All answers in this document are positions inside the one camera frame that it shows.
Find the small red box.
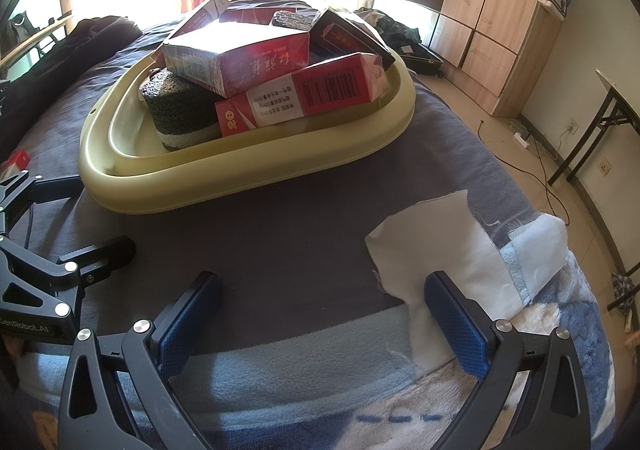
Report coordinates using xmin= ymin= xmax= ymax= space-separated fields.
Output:
xmin=0 ymin=150 xmax=32 ymax=178

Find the blue white blanket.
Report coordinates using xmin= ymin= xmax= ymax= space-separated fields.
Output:
xmin=15 ymin=212 xmax=616 ymax=450

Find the wooden wardrobe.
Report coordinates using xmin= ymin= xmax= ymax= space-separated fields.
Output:
xmin=391 ymin=0 xmax=581 ymax=118

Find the wooden bed rail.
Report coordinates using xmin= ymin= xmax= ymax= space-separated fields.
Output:
xmin=0 ymin=18 xmax=71 ymax=65

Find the black floor cable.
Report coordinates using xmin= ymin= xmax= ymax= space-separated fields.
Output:
xmin=477 ymin=119 xmax=571 ymax=225

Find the folding table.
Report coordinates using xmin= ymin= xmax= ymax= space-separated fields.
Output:
xmin=547 ymin=68 xmax=640 ymax=191

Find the black garment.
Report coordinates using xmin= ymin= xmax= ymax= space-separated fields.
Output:
xmin=0 ymin=16 xmax=143 ymax=155

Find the black foam cylinder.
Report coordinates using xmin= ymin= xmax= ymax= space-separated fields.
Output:
xmin=271 ymin=10 xmax=322 ymax=33
xmin=139 ymin=70 xmax=223 ymax=152

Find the large red white carton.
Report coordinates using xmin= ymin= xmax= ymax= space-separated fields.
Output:
xmin=161 ymin=21 xmax=311 ymax=99

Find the white power strip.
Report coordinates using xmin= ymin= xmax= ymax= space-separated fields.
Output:
xmin=510 ymin=122 xmax=533 ymax=148

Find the grey bed sheet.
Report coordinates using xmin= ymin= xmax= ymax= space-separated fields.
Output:
xmin=0 ymin=14 xmax=546 ymax=366

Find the dark glossy carton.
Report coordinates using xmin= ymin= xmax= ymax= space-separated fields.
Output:
xmin=309 ymin=7 xmax=397 ymax=75

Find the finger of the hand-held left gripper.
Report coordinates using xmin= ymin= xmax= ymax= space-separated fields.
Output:
xmin=0 ymin=172 xmax=83 ymax=239
xmin=0 ymin=236 xmax=138 ymax=327

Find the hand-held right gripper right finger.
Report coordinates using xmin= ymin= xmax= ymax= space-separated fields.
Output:
xmin=424 ymin=270 xmax=592 ymax=450

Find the white cloth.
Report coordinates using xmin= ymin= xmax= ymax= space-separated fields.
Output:
xmin=364 ymin=189 xmax=526 ymax=376

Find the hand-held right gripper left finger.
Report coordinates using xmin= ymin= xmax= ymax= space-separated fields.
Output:
xmin=59 ymin=271 xmax=224 ymax=450

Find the black suitcase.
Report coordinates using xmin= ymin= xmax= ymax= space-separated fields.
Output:
xmin=355 ymin=7 xmax=446 ymax=78

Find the cream plastic basin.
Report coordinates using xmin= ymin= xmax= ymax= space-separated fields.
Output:
xmin=80 ymin=4 xmax=416 ymax=217

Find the pile of clothes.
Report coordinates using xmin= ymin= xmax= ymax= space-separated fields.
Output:
xmin=612 ymin=272 xmax=640 ymax=315

